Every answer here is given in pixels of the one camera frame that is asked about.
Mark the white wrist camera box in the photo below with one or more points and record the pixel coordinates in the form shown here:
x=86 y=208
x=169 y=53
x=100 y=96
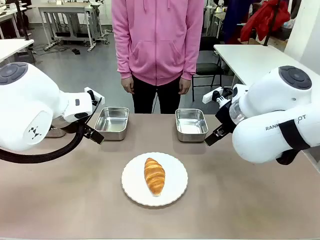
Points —
x=94 y=91
x=209 y=95

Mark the white scalloped plate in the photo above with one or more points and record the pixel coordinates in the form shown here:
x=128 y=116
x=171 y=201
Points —
x=172 y=182

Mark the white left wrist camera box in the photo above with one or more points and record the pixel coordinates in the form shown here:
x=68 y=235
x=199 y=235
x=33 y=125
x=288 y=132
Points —
x=94 y=91

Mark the person in pink hoodie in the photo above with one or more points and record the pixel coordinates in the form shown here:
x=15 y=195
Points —
x=157 y=45

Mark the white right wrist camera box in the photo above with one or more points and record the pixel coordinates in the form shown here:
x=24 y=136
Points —
x=209 y=95

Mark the dark blue hanging cloth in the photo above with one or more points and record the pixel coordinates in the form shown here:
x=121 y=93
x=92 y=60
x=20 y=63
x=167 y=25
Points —
x=233 y=20

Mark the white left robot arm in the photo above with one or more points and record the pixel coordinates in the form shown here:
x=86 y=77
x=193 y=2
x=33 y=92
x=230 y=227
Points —
x=27 y=110

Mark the steel rectangular container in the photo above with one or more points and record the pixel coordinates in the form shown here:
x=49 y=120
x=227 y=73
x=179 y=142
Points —
x=112 y=123
x=191 y=125

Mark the red jacket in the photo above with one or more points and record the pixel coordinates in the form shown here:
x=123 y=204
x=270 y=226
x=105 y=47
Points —
x=265 y=20

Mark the black office chair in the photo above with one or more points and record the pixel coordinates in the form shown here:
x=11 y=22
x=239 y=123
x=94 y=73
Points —
x=209 y=67

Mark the person's right hand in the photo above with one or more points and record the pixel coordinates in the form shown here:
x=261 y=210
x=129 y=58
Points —
x=128 y=85

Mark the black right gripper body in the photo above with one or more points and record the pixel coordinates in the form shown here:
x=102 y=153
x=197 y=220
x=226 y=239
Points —
x=225 y=117

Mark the white metal-frame workbench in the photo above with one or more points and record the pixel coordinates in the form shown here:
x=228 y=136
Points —
x=70 y=10

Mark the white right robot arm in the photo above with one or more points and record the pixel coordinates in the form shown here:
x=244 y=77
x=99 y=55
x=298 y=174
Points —
x=270 y=120

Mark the white side table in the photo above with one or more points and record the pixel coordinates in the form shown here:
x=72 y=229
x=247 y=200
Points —
x=252 y=62
x=12 y=48

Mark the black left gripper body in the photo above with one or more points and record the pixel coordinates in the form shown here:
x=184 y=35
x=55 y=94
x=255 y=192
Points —
x=72 y=125

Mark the person's left hand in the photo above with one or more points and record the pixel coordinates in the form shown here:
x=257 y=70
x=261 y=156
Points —
x=185 y=86

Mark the golden croissant bread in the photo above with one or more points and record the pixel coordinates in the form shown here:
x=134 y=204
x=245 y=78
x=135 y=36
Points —
x=154 y=176

